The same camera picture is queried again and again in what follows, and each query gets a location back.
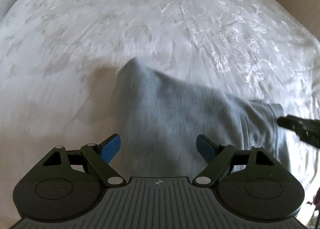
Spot white embroidered bedspread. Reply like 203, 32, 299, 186
1, 0, 319, 228

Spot grey sweatpants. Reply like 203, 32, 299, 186
112, 59, 290, 178

